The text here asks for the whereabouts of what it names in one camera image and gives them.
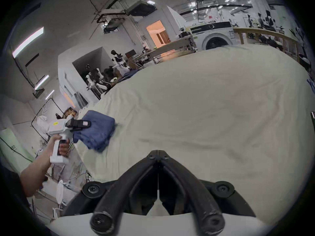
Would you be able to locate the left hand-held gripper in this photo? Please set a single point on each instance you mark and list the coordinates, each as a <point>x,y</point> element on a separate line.
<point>56,128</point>

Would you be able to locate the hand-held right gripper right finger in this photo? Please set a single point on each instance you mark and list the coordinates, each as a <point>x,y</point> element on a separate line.
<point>196,198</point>

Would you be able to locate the white humanoid robot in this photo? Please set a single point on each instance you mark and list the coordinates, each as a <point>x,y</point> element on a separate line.
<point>119,61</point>
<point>94,80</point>

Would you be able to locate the person's left hand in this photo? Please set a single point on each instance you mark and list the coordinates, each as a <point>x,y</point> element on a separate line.
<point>62,145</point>

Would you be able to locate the wooden table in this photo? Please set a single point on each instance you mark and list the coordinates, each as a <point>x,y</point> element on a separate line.
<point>169,48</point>

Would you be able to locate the white washing machine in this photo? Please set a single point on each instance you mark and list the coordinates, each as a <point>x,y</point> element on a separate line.
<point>214,34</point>

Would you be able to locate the bed with beige sheet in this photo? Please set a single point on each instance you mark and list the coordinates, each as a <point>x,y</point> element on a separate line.
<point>196,107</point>

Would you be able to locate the dark blue shirt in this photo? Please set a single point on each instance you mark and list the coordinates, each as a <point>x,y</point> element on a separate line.
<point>98,131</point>

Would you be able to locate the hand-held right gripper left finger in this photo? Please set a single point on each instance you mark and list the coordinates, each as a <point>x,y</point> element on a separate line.
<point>115,198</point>

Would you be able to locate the person's left forearm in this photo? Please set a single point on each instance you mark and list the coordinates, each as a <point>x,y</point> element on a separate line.
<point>35,173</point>

